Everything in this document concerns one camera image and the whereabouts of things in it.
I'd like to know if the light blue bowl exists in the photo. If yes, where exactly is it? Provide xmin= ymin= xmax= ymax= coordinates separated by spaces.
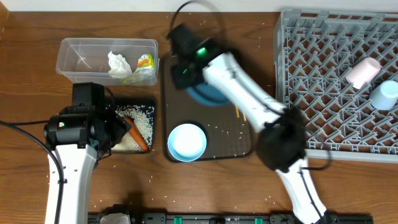
xmin=167 ymin=123 xmax=207 ymax=162

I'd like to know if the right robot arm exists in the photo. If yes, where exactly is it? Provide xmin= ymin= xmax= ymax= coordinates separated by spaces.
xmin=167 ymin=24 xmax=329 ymax=223

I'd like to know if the black tray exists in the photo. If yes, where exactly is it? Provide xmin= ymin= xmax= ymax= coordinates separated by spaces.
xmin=105 ymin=96 xmax=159 ymax=154

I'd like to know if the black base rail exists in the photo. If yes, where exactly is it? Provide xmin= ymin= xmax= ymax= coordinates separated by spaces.
xmin=88 ymin=212 xmax=374 ymax=224

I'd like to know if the green snack wrapper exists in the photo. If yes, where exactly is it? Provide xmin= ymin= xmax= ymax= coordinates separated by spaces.
xmin=121 ymin=54 xmax=155 ymax=85

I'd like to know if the grey dishwasher rack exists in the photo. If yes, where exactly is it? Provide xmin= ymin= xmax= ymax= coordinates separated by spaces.
xmin=274 ymin=9 xmax=397 ymax=163

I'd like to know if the white cup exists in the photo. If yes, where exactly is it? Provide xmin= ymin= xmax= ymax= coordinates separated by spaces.
xmin=346 ymin=57 xmax=381 ymax=89

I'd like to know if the light blue cup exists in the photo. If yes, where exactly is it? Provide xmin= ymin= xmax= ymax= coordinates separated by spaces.
xmin=369 ymin=80 xmax=398 ymax=110

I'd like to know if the clear plastic bin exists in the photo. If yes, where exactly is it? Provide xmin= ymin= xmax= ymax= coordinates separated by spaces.
xmin=56 ymin=38 xmax=159 ymax=86

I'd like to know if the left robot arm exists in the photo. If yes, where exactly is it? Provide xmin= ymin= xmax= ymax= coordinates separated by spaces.
xmin=44 ymin=82 xmax=131 ymax=223

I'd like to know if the pile of rice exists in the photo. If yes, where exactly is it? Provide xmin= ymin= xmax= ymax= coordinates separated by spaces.
xmin=111 ymin=105 xmax=155 ymax=153

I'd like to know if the wooden chopstick left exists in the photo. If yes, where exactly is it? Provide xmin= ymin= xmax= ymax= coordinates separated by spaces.
xmin=235 ymin=105 xmax=240 ymax=118

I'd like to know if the orange carrot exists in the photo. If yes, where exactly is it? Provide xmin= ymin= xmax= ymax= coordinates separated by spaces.
xmin=124 ymin=117 xmax=149 ymax=152

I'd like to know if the brown serving tray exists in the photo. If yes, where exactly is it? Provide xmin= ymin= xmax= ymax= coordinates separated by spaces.
xmin=160 ymin=54 xmax=253 ymax=163

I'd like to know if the dark blue plate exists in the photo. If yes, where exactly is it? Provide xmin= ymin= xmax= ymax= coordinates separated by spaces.
xmin=186 ymin=83 xmax=229 ymax=106

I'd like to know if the white tissue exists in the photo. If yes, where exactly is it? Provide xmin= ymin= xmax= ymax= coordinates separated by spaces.
xmin=108 ymin=51 xmax=132 ymax=78

